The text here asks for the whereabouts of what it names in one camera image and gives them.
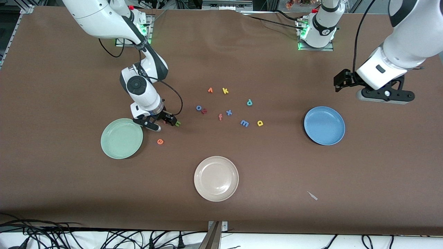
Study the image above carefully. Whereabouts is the black cable on table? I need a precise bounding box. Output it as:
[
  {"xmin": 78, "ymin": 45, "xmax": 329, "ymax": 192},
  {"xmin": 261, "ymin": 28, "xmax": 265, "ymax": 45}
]
[{"xmin": 247, "ymin": 15, "xmax": 305, "ymax": 31}]

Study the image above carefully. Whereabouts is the brown table cover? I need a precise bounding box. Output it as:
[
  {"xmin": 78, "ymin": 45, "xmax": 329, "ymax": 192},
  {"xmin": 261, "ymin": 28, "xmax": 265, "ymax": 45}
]
[{"xmin": 0, "ymin": 6, "xmax": 443, "ymax": 236}]

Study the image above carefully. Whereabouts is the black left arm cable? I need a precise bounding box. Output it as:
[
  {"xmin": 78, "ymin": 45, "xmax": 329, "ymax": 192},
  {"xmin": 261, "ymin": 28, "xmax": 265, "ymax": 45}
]
[{"xmin": 352, "ymin": 0, "xmax": 376, "ymax": 74}]

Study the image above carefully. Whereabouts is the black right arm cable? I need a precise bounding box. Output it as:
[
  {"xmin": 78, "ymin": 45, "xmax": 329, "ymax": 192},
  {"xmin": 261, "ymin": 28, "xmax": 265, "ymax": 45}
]
[{"xmin": 99, "ymin": 36, "xmax": 184, "ymax": 117}]

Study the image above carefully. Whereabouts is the aluminium corner rail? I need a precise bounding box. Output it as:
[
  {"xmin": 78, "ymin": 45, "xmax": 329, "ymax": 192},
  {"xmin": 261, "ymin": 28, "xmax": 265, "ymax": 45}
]
[{"xmin": 0, "ymin": 5, "xmax": 35, "ymax": 68}]

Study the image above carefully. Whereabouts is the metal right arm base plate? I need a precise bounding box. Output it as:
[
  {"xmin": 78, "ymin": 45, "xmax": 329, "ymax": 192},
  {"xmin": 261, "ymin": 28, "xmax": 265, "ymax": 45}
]
[{"xmin": 115, "ymin": 14, "xmax": 153, "ymax": 47}]

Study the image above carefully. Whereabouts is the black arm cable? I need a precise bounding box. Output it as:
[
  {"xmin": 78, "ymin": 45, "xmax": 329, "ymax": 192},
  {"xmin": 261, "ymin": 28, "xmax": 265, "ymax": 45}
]
[
  {"xmin": 352, "ymin": 0, "xmax": 376, "ymax": 74},
  {"xmin": 99, "ymin": 36, "xmax": 184, "ymax": 117}
]

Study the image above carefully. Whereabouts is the light green plate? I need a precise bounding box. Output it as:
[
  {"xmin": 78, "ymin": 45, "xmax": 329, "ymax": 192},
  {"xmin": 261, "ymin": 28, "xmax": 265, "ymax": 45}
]
[{"xmin": 101, "ymin": 118, "xmax": 143, "ymax": 159}]

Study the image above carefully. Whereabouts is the grey metal frame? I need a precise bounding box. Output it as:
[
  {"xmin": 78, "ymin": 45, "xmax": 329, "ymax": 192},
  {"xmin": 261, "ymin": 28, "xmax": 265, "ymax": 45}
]
[{"xmin": 202, "ymin": 0, "xmax": 253, "ymax": 11}]

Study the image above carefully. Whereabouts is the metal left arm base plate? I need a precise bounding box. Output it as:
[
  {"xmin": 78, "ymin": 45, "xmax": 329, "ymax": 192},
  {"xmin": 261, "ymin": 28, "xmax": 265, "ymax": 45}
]
[{"xmin": 296, "ymin": 17, "xmax": 334, "ymax": 52}]

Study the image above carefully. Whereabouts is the beige plate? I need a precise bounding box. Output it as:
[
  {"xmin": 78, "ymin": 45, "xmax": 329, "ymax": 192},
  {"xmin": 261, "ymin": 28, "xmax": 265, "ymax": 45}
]
[{"xmin": 194, "ymin": 156, "xmax": 239, "ymax": 202}]

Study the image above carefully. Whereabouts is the grey metal pole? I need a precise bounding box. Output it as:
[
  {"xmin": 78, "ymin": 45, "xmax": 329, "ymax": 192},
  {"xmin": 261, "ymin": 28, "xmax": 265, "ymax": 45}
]
[{"xmin": 199, "ymin": 221, "xmax": 222, "ymax": 249}]

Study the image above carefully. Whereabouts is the blue plate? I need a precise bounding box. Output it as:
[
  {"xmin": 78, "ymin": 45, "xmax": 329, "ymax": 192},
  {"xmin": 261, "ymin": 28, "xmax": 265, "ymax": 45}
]
[{"xmin": 304, "ymin": 106, "xmax": 345, "ymax": 146}]

